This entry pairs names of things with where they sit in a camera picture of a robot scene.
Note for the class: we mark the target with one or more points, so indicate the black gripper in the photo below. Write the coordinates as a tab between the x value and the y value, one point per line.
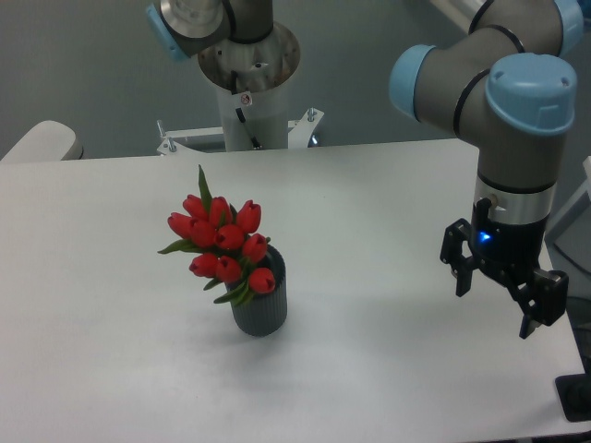
508	254

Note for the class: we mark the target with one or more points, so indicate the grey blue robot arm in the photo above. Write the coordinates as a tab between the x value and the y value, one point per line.
505	89

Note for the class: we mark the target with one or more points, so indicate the dark grey ribbed vase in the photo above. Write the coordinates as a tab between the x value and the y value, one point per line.
263	314

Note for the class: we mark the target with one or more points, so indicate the black table corner device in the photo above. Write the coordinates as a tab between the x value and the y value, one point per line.
574	394

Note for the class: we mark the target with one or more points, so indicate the red tulip bouquet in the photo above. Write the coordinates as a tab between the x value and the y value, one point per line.
227	246

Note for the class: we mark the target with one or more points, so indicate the white pedestal base bracket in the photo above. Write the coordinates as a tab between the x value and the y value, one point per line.
301	134

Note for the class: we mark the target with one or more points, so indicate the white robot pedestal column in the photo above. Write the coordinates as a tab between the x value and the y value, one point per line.
251	82

